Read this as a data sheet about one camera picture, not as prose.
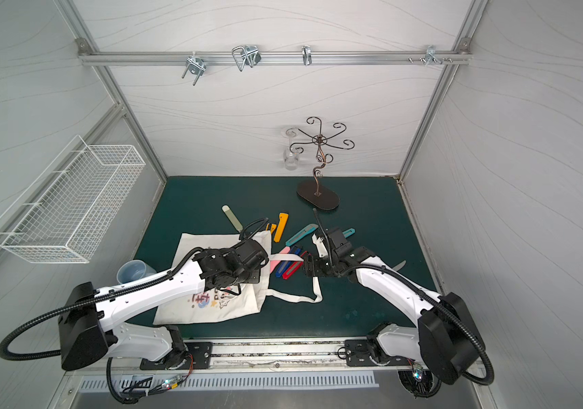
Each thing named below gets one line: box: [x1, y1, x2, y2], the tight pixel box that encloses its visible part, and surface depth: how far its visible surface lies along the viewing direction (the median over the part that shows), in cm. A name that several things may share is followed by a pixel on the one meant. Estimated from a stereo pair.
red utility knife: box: [282, 250, 308, 281], surface depth 92 cm
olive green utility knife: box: [221, 204, 244, 233], surface depth 107 cm
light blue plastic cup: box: [115, 259, 157, 285], surface depth 86 cm
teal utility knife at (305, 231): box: [284, 223, 319, 247], surface depth 103 cm
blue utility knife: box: [275, 246, 302, 278], surface depth 93 cm
